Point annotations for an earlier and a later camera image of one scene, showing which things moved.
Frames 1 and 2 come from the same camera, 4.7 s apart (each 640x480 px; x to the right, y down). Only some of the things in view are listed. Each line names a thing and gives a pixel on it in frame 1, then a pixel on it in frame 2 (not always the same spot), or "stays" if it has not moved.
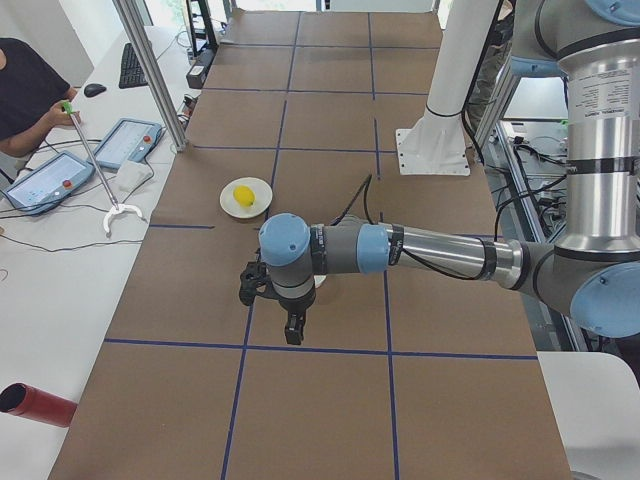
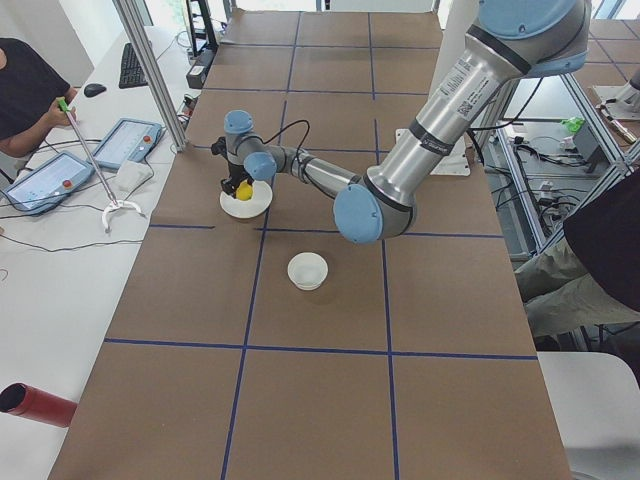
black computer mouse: x=94 y=89 stays
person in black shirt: x=32 y=99 stays
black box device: x=197 y=72 stays
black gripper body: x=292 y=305 to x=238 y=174
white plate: x=263 y=198 stays
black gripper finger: x=294 y=328 to x=229 y=187
